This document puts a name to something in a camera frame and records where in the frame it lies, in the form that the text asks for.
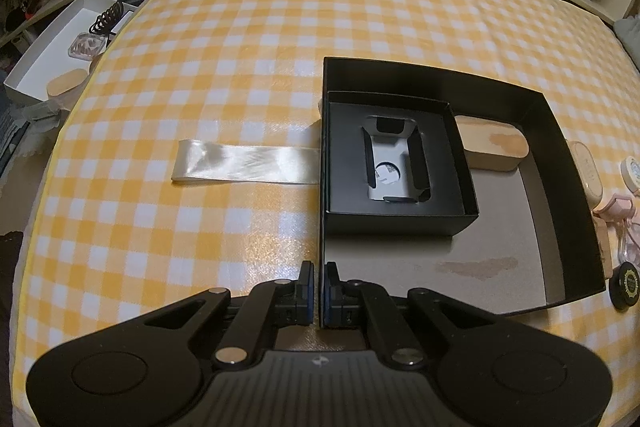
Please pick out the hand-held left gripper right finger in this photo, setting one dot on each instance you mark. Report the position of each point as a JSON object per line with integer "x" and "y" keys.
{"x": 328, "y": 302}

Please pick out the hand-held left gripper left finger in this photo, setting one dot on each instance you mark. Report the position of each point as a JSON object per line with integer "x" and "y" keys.
{"x": 310, "y": 293}

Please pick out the small black box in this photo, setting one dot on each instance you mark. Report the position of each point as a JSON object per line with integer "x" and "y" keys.
{"x": 400, "y": 222}

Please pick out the large black box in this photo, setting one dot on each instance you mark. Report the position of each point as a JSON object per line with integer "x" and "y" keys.
{"x": 500, "y": 227}

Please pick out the round white tin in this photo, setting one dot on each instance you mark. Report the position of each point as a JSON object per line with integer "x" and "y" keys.
{"x": 631, "y": 172}

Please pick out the white satin ribbon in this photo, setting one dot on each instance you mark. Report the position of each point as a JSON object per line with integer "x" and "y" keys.
{"x": 240, "y": 162}

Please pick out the black cardboard insert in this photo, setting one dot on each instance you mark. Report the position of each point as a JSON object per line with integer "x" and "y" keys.
{"x": 392, "y": 157}

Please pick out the oval wooden box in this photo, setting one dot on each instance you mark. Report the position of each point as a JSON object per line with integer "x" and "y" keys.
{"x": 66, "y": 83}
{"x": 495, "y": 139}

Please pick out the yellow white checked tablecloth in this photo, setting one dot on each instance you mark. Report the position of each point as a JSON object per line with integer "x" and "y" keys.
{"x": 250, "y": 57}

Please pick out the cream oval case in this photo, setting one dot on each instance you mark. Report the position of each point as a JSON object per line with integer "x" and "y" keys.
{"x": 585, "y": 172}

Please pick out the clear plastic case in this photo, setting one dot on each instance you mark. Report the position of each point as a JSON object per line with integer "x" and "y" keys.
{"x": 86, "y": 46}

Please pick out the white open cardboard box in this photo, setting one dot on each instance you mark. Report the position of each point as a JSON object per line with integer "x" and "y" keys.
{"x": 55, "y": 37}

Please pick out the grey cloth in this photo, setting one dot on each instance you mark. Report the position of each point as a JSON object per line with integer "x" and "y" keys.
{"x": 629, "y": 37}

